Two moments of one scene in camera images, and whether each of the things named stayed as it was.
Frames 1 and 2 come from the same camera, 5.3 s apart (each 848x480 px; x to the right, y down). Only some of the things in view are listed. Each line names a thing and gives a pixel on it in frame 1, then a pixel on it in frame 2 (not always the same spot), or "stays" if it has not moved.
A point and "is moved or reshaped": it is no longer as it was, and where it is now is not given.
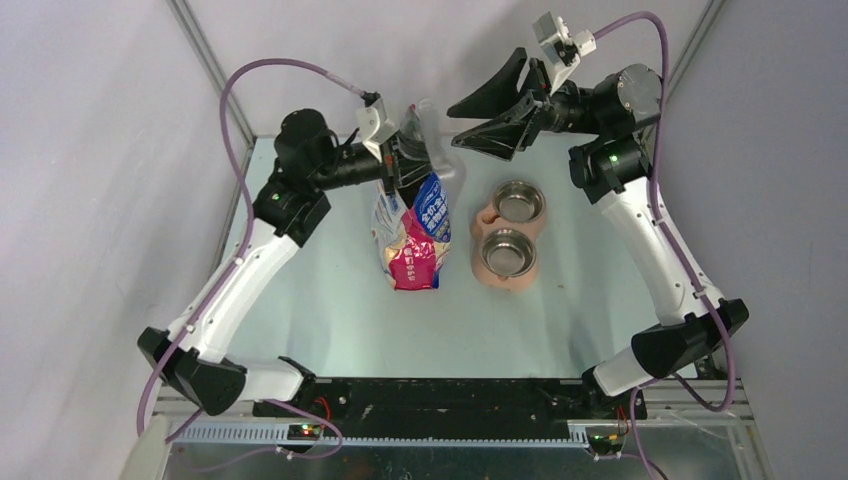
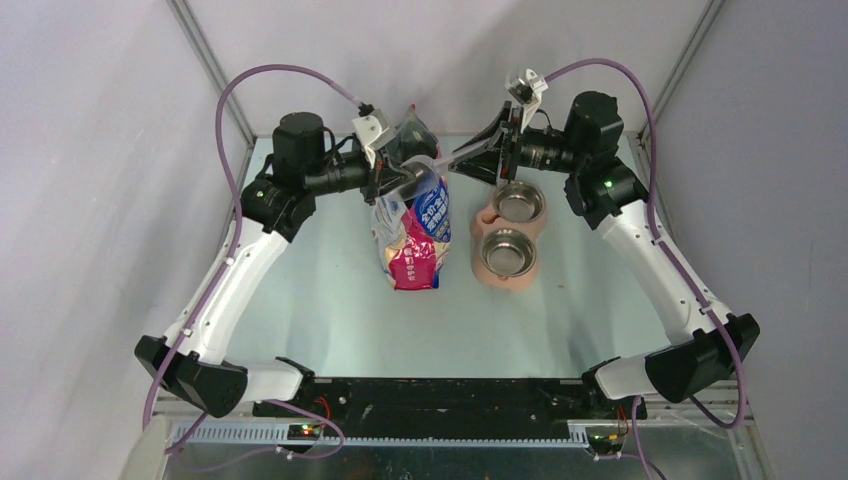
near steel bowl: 508,253 stays
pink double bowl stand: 488,222 stays
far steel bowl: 519,201 stays
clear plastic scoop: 444,164 is moved or reshaped
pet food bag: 411,243 stays
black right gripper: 502,134 -> 506,154
